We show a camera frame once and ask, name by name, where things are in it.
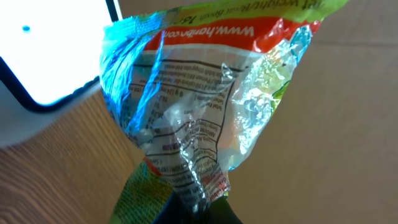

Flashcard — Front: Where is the green gummy candy bag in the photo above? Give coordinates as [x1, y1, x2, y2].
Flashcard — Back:
[99, 0, 345, 223]

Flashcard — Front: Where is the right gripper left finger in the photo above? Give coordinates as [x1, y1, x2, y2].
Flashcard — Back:
[152, 192, 192, 224]

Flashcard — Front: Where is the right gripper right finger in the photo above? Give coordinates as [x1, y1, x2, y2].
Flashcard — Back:
[210, 196, 243, 224]

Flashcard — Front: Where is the white barcode scanner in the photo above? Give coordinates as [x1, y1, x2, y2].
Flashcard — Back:
[1, 0, 122, 147]

